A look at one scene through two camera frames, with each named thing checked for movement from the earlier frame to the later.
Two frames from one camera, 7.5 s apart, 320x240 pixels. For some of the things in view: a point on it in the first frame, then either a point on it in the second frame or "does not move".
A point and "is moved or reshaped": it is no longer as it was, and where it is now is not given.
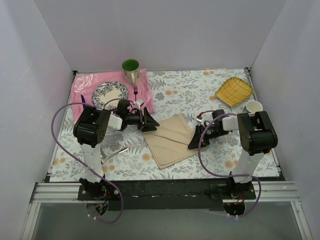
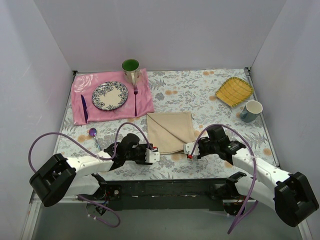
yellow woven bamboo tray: (234, 91) does not move
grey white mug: (253, 106) does not move
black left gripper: (143, 119) to (143, 155)
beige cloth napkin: (169, 143) is moved or reshaped
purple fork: (135, 91) does not move
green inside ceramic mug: (131, 68) does not move
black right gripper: (203, 136) to (203, 146)
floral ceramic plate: (108, 91) does not move
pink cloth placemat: (83, 84) does not move
